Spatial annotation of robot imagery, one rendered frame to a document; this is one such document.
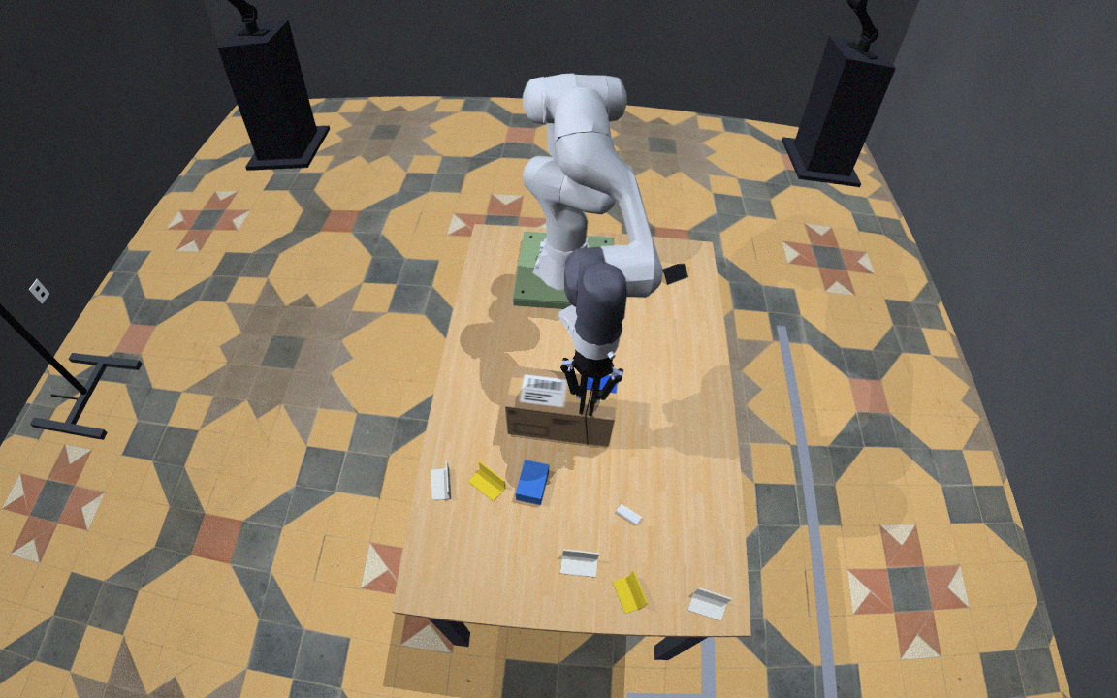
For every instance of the brown cardboard box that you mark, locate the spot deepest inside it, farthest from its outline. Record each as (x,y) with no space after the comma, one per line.
(539,404)

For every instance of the yellow l-shaped bracket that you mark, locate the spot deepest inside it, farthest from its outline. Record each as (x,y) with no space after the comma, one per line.
(487,482)

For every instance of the yellow l-shaped angle piece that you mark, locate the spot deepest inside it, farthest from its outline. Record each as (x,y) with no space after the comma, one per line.
(630,593)

